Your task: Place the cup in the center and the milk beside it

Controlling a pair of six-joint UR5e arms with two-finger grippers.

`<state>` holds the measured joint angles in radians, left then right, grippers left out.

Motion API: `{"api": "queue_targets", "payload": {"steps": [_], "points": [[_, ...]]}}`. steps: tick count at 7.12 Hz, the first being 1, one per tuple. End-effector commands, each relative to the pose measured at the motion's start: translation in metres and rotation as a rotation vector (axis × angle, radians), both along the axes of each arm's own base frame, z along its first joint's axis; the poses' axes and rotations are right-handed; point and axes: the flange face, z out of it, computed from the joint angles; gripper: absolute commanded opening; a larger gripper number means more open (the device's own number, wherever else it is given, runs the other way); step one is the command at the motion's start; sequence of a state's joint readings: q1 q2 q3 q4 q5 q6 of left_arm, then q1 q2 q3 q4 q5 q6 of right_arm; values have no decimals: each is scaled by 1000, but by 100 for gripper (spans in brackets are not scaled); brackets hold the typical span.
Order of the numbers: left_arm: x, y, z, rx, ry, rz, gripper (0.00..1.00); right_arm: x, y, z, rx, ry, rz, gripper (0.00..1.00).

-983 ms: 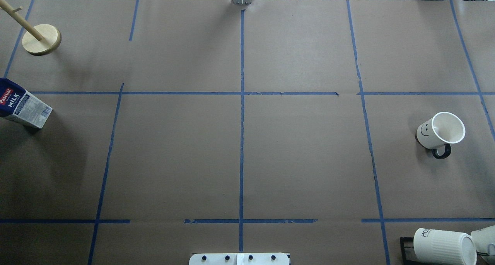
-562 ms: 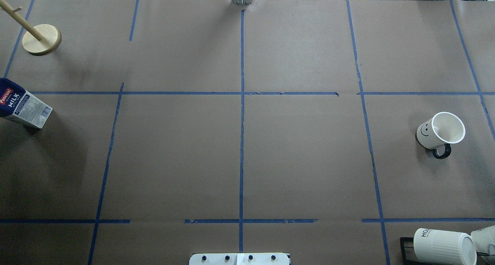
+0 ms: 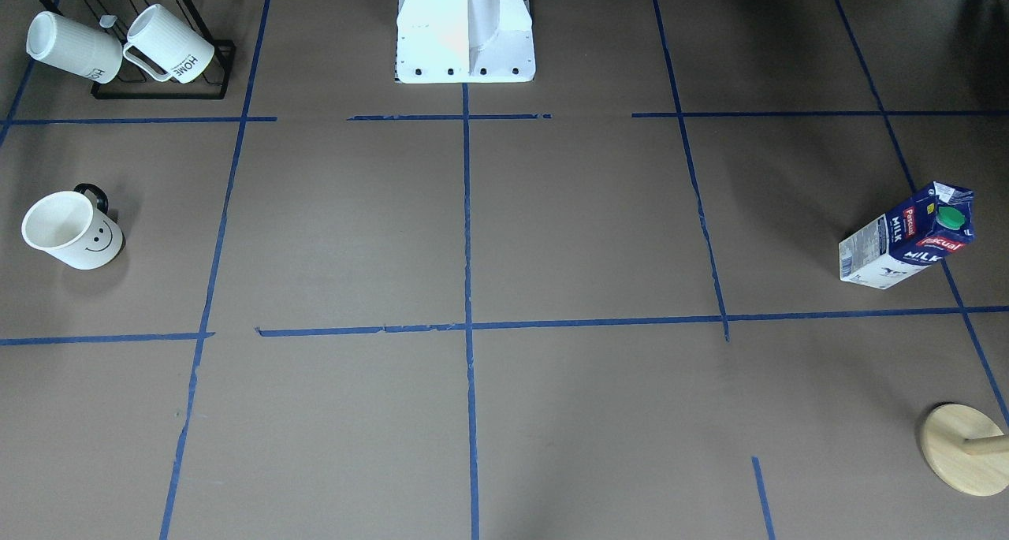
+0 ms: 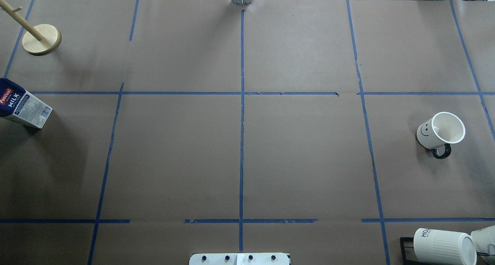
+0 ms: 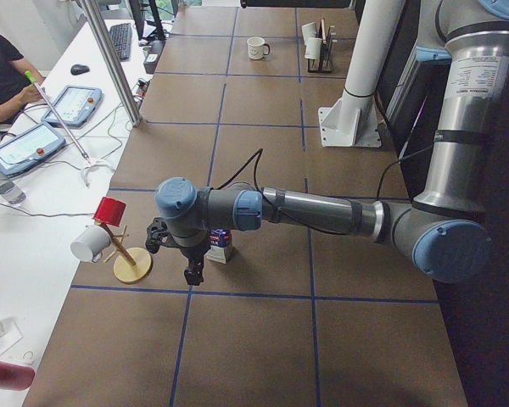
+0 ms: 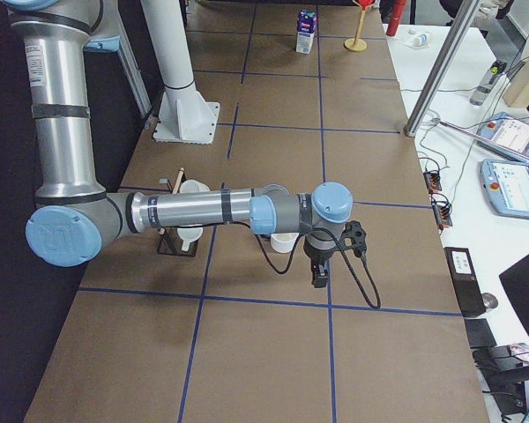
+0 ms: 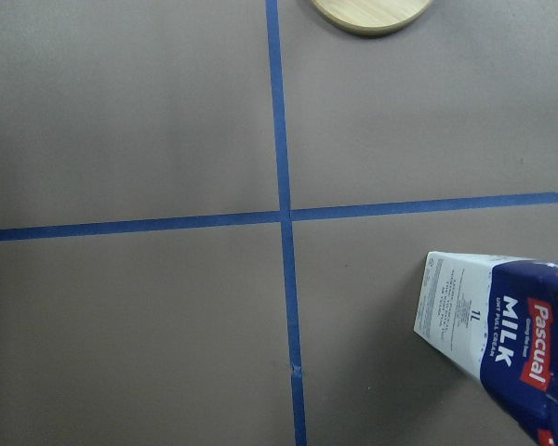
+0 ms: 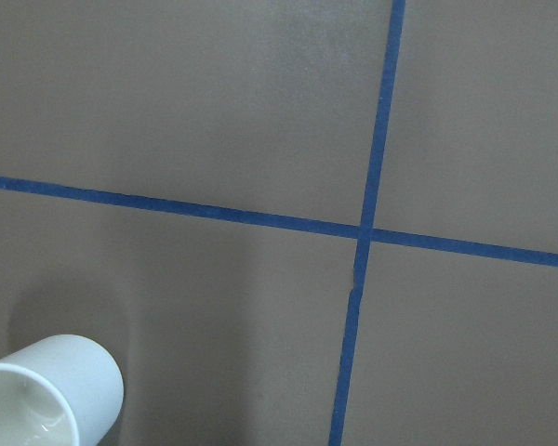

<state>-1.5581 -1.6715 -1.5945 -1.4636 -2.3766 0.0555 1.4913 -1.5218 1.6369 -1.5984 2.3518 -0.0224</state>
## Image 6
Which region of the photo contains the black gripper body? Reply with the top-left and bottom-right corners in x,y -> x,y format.
304,230 -> 337,274

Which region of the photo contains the white ceramic cup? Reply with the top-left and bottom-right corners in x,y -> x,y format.
270,233 -> 299,254

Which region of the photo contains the white blue milk carton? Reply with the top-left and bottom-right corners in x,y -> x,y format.
295,9 -> 317,54

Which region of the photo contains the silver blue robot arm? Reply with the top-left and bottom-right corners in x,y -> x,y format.
6,1 -> 353,288

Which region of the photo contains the white cup in rack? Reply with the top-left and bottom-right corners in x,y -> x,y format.
177,226 -> 203,252
179,179 -> 211,194

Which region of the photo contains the orange connector board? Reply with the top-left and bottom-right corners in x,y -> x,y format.
431,199 -> 452,230
423,169 -> 442,194

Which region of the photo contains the black power box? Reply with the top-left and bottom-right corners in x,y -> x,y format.
443,247 -> 486,318

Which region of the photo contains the wooden mug tree stand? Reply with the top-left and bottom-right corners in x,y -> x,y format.
344,0 -> 375,53

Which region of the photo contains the near teach pendant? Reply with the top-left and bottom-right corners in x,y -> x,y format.
479,159 -> 529,219

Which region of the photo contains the teach pendant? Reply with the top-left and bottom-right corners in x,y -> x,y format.
477,112 -> 529,157
479,159 -> 529,219

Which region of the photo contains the far teach pendant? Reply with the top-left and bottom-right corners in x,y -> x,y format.
477,112 -> 529,157

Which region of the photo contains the small plastic bottle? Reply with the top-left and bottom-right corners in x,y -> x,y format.
406,32 -> 432,49

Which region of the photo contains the clear water bottle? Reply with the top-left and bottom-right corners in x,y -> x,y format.
469,60 -> 507,106

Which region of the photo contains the red bottle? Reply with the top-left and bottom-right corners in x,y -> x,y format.
386,0 -> 407,37

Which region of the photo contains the black camera cable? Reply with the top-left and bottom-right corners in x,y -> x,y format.
222,218 -> 382,309

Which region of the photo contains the black wire dish rack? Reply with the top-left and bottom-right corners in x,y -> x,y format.
157,168 -> 198,257

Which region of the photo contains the white pedestal column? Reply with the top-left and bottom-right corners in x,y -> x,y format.
141,0 -> 220,145

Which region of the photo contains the metal rod with green handle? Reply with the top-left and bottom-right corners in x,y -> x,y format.
436,119 -> 529,163

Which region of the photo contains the aluminium frame post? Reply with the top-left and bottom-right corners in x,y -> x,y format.
404,0 -> 480,137

